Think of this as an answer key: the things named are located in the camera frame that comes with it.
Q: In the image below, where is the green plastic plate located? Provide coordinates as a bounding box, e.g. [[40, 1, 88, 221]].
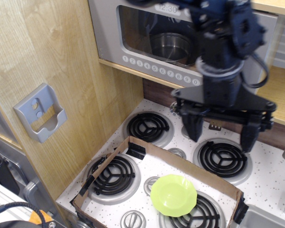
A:
[[150, 174, 198, 217]]

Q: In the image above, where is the grey oven door handle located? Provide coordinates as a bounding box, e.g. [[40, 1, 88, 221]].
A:
[[23, 181, 40, 206]]

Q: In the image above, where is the grey toy microwave door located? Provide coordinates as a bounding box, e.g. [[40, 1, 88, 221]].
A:
[[89, 0, 278, 87]]

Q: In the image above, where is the black burner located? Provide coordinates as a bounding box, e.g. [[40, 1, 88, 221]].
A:
[[197, 141, 248, 178], [126, 112, 170, 143], [168, 194, 221, 228], [89, 155, 137, 196]]

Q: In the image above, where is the hanging round strainer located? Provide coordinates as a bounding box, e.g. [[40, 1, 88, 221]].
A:
[[170, 101, 179, 116]]

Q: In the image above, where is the front right black burner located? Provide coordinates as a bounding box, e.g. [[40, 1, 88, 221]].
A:
[[168, 194, 221, 228]]

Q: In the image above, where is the orange tape piece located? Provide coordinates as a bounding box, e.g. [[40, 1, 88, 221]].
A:
[[28, 210, 53, 225]]

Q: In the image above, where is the grey middle stove knob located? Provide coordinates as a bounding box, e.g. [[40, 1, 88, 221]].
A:
[[168, 148, 187, 159]]

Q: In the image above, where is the cardboard tray wall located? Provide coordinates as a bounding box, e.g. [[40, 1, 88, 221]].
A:
[[71, 137, 248, 228]]

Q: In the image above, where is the grey stove knob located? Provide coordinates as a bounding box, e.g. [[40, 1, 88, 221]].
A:
[[181, 126, 190, 139], [120, 210, 146, 228], [168, 148, 187, 159], [143, 176, 160, 196]]

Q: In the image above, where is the steel pot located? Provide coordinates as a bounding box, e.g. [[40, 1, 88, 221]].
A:
[[150, 33, 197, 66]]

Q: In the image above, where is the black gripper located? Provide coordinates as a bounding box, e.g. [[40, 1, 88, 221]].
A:
[[171, 66, 276, 153]]

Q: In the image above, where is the black braided cable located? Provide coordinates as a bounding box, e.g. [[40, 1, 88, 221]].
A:
[[0, 201, 50, 228]]

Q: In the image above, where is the back left black burner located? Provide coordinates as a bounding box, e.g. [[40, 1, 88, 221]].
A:
[[126, 112, 170, 143]]

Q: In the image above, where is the front left black burner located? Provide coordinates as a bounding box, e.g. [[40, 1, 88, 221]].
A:
[[89, 155, 137, 196]]

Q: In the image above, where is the grey back stove knob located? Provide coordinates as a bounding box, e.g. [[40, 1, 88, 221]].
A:
[[181, 126, 190, 139]]

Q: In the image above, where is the grey wall holder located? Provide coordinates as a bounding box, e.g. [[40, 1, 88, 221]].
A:
[[13, 83, 67, 143]]

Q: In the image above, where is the hanging small spatula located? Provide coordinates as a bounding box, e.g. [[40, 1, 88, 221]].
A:
[[209, 120, 223, 131]]

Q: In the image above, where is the grey centre stove knob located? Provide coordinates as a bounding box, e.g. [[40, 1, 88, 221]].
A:
[[143, 176, 160, 196]]

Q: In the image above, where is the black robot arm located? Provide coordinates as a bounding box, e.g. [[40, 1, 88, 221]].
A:
[[138, 0, 276, 152]]

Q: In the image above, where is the back right black burner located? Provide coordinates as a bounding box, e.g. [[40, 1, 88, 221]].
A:
[[197, 141, 248, 178]]

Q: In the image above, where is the grey sink basin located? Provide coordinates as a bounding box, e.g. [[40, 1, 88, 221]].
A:
[[235, 205, 285, 228]]

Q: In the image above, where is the grey front stove knob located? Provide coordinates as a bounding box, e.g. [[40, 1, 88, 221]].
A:
[[120, 210, 146, 228]]

